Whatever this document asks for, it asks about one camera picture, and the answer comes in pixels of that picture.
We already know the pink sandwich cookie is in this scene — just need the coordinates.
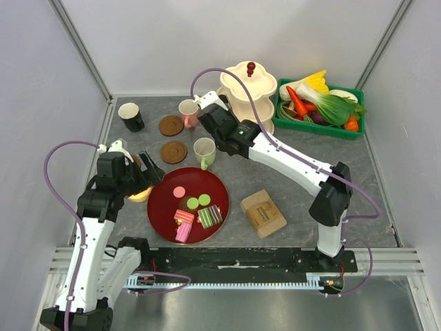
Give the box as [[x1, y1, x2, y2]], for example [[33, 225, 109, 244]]
[[173, 186, 186, 199]]

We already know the green sandwich cookie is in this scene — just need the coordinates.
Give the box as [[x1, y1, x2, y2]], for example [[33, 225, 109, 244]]
[[198, 194, 211, 206], [187, 197, 199, 210]]

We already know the red layered cake slice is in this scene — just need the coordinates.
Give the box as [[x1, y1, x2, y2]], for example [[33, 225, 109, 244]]
[[174, 209, 195, 224]]

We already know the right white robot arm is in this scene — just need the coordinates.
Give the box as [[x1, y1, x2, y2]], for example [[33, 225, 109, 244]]
[[198, 103, 352, 272]]

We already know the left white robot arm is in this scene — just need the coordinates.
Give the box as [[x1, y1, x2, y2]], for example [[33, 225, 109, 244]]
[[40, 139, 165, 330]]

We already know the brown wooden coaster left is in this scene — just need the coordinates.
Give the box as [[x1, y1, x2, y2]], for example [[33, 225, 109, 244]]
[[132, 154, 141, 168]]

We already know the brown wooden coaster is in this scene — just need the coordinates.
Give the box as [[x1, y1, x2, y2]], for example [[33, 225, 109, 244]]
[[132, 154, 141, 168], [161, 141, 187, 164], [158, 115, 184, 137]]

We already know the dark red round tray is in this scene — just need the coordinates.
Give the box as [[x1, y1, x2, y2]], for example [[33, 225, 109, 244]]
[[147, 167, 229, 245]]

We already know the brown wooden coaster near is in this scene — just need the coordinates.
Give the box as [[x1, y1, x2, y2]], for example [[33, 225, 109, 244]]
[[161, 141, 187, 164]]

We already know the light green mug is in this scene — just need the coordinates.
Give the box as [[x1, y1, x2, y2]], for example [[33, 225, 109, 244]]
[[194, 137, 216, 170]]

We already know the brown wooden coaster far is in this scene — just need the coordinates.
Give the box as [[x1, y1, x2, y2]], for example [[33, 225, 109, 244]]
[[158, 115, 184, 137]]

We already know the black mug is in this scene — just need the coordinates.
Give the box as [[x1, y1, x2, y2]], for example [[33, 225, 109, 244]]
[[118, 103, 145, 132]]

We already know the pink mug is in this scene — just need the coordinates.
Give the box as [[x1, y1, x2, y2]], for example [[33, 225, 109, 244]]
[[178, 99, 200, 128]]

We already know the cream three-tier dessert stand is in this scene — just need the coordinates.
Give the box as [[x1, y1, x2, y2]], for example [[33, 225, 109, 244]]
[[217, 61, 278, 134]]

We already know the green layered cake slice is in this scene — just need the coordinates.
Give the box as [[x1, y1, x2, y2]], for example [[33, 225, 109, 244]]
[[198, 208, 214, 229]]

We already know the pink layered cake slice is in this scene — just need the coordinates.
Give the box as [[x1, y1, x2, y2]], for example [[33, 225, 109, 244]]
[[175, 222, 192, 243]]

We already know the brown layered cake slice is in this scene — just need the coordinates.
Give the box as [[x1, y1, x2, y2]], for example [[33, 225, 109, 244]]
[[208, 205, 223, 225]]

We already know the wooden block with label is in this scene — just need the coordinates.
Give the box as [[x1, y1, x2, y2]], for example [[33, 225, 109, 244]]
[[240, 190, 287, 239]]

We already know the toy purple eggplant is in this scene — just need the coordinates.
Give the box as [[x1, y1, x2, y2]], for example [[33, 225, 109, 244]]
[[312, 112, 330, 126]]

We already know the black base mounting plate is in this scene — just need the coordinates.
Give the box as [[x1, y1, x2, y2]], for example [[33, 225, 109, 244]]
[[148, 247, 358, 285]]

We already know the toy yellow corn cabbage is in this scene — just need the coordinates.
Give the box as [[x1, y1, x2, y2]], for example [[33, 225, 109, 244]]
[[305, 70, 329, 94]]

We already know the green plastic vegetable crate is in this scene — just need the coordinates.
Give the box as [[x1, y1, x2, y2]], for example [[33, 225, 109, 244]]
[[272, 78, 365, 141]]

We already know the toy bok choy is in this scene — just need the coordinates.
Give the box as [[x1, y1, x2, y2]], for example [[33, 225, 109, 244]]
[[296, 83, 367, 126]]

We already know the toy white radish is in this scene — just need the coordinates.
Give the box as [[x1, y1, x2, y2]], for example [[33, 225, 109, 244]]
[[329, 89, 358, 103]]

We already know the small orange toy carrot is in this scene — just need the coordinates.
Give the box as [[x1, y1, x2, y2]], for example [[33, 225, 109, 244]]
[[344, 115, 359, 132]]

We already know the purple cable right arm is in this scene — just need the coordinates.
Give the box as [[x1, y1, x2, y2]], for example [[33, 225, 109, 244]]
[[190, 68, 382, 299]]

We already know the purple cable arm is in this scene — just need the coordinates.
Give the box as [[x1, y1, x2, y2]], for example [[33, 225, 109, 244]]
[[43, 139, 192, 331], [190, 68, 382, 299]]

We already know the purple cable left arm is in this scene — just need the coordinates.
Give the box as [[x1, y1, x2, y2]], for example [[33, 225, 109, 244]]
[[43, 139, 192, 331]]

